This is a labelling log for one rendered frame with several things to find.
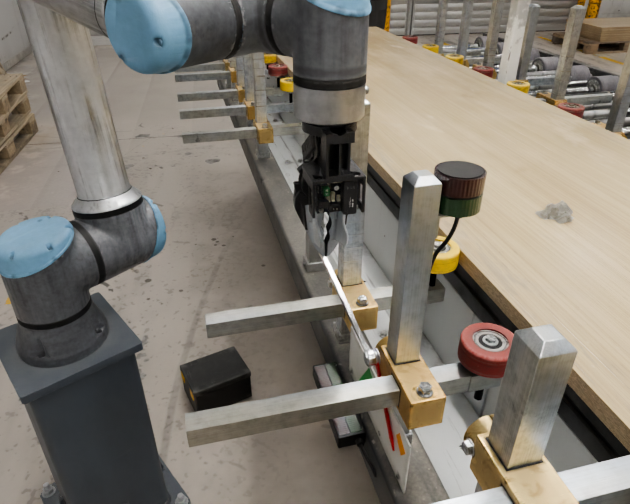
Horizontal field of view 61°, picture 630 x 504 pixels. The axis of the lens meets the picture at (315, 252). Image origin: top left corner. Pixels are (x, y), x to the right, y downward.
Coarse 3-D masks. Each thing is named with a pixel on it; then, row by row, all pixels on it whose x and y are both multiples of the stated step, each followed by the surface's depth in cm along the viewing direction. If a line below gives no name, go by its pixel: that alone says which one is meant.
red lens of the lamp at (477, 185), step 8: (440, 176) 61; (448, 184) 61; (456, 184) 60; (464, 184) 60; (472, 184) 60; (480, 184) 61; (448, 192) 61; (456, 192) 61; (464, 192) 61; (472, 192) 61; (480, 192) 62
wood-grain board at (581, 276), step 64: (384, 64) 223; (448, 64) 223; (384, 128) 152; (448, 128) 152; (512, 128) 152; (576, 128) 152; (512, 192) 115; (576, 192) 115; (512, 256) 93; (576, 256) 93; (512, 320) 81; (576, 320) 78; (576, 384) 69
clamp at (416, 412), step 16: (384, 352) 76; (384, 368) 77; (400, 368) 73; (416, 368) 73; (400, 384) 71; (416, 384) 71; (432, 384) 71; (400, 400) 72; (416, 400) 68; (432, 400) 69; (416, 416) 69; (432, 416) 70
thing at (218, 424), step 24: (360, 384) 72; (384, 384) 72; (456, 384) 74; (480, 384) 75; (216, 408) 69; (240, 408) 69; (264, 408) 69; (288, 408) 69; (312, 408) 69; (336, 408) 70; (360, 408) 71; (192, 432) 66; (216, 432) 67; (240, 432) 68
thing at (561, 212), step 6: (552, 204) 108; (558, 204) 108; (564, 204) 106; (546, 210) 105; (552, 210) 105; (558, 210) 105; (564, 210) 105; (570, 210) 106; (540, 216) 105; (546, 216) 105; (552, 216) 105; (558, 216) 104; (564, 216) 103; (570, 216) 104; (558, 222) 103; (564, 222) 103
